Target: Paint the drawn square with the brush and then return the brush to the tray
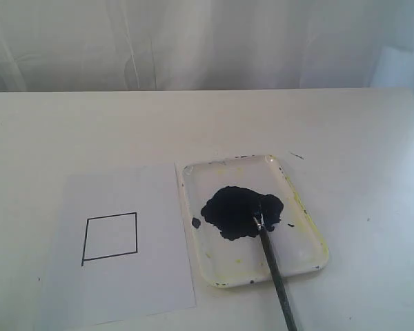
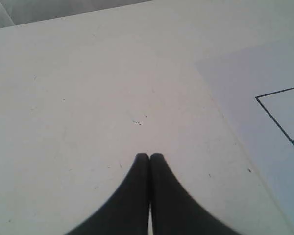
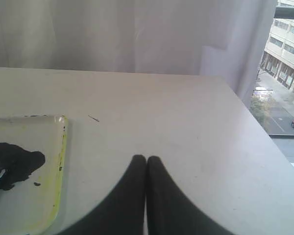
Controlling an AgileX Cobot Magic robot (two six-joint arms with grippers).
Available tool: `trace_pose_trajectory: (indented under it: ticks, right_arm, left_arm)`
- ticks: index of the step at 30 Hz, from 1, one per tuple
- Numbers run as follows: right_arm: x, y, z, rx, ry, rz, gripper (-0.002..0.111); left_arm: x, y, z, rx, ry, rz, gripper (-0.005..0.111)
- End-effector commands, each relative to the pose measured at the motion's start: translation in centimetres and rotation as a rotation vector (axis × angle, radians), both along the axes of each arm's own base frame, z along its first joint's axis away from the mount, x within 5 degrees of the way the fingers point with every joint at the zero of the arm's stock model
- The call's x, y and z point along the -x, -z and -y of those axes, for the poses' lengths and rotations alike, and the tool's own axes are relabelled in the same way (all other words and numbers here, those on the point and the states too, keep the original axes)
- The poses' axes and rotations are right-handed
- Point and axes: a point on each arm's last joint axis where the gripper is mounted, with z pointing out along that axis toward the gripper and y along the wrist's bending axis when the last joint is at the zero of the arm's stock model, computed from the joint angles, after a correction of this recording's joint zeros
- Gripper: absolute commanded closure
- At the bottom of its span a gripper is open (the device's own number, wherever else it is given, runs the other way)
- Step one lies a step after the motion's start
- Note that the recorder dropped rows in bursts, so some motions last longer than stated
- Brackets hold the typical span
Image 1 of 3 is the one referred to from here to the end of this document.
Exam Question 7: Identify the black paintbrush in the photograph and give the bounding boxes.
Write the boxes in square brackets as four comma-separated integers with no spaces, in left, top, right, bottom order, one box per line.
[253,208,297,331]

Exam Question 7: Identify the white plastic paint tray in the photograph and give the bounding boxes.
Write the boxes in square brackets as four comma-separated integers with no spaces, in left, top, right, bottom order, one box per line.
[181,155,328,288]

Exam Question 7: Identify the white paper sheet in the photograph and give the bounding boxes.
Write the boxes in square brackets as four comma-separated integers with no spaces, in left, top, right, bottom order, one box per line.
[34,163,195,330]

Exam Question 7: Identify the white backdrop curtain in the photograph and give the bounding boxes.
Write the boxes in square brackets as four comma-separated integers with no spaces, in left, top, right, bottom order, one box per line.
[0,1,414,92]

